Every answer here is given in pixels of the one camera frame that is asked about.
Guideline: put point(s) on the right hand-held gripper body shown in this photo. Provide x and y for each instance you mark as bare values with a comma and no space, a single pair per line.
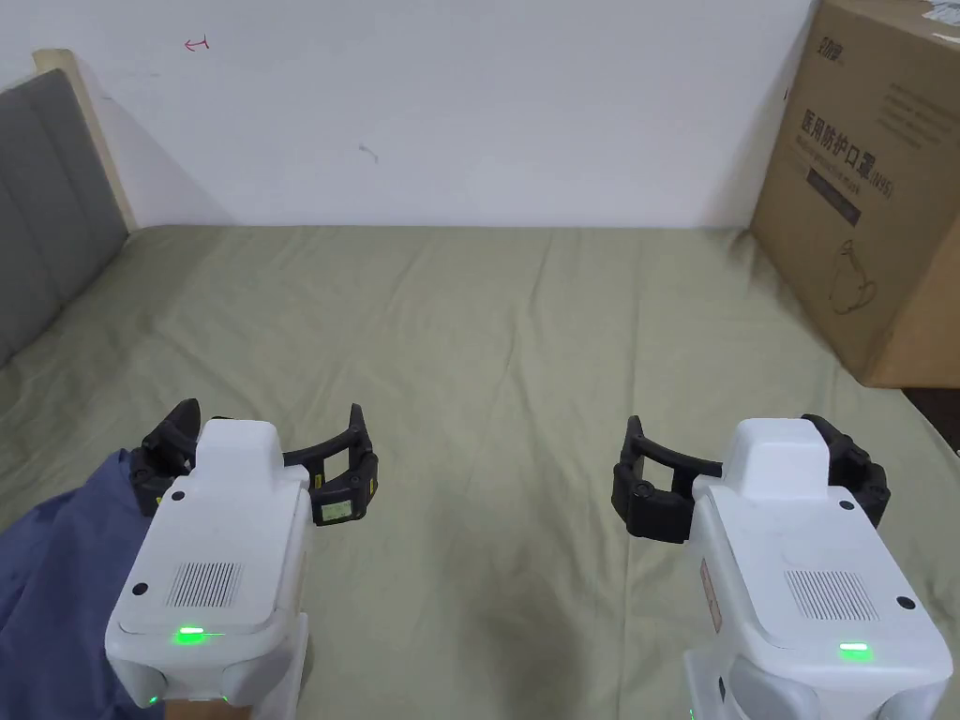
802,570

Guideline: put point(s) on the grey padded headboard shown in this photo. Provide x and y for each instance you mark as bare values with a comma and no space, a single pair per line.
45,217

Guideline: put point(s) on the bed with pale green sheet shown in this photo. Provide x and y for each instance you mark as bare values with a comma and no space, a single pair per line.
480,345

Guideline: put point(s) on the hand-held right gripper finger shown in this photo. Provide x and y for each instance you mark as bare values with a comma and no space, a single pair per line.
855,461
651,495

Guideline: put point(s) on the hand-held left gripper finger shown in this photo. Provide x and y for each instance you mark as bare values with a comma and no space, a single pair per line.
341,487
166,442

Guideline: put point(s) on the large brown cardboard carton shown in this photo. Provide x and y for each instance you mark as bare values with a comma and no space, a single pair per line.
862,187

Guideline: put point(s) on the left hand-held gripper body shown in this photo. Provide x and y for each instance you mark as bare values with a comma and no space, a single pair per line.
217,540

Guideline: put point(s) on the dark blue garment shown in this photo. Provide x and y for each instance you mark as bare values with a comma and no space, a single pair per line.
60,592

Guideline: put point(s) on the person's left hand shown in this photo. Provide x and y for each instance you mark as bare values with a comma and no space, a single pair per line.
193,710

